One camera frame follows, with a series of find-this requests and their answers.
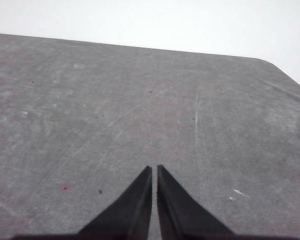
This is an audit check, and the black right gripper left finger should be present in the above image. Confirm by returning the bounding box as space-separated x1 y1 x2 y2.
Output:
77 165 153 237

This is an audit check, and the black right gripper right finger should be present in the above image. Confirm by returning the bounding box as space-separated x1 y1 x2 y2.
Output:
156 164 235 237

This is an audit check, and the grey table cloth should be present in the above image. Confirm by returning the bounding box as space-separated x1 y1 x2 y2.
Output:
0 32 300 240

